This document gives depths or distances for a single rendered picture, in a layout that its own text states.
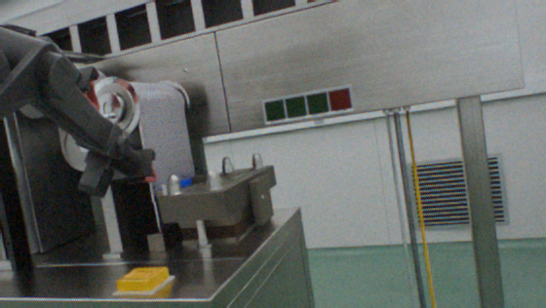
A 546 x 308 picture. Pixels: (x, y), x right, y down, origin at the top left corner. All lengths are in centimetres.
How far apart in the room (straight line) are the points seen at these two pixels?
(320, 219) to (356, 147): 65
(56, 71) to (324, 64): 86
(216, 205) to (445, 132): 277
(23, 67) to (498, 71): 105
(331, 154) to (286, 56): 241
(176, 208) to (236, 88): 45
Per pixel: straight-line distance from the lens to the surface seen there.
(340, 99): 123
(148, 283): 82
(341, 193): 366
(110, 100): 109
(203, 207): 98
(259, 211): 111
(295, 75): 126
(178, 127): 124
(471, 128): 140
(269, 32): 129
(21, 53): 52
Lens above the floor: 117
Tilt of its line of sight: 4 degrees down
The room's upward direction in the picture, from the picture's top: 9 degrees counter-clockwise
